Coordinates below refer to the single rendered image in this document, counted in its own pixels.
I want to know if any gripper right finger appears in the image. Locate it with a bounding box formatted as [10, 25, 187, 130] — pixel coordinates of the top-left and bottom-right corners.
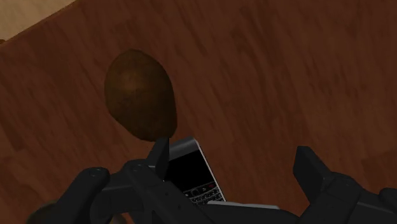
[292, 145, 397, 224]

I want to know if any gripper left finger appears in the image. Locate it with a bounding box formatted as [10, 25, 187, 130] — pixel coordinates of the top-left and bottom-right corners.
[27, 136, 215, 224]

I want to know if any black keypad mobile phone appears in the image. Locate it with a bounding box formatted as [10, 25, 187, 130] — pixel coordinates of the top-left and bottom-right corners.
[165, 136, 226, 206]

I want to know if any brown potato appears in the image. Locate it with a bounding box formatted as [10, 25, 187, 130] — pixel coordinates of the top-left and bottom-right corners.
[104, 48, 178, 143]

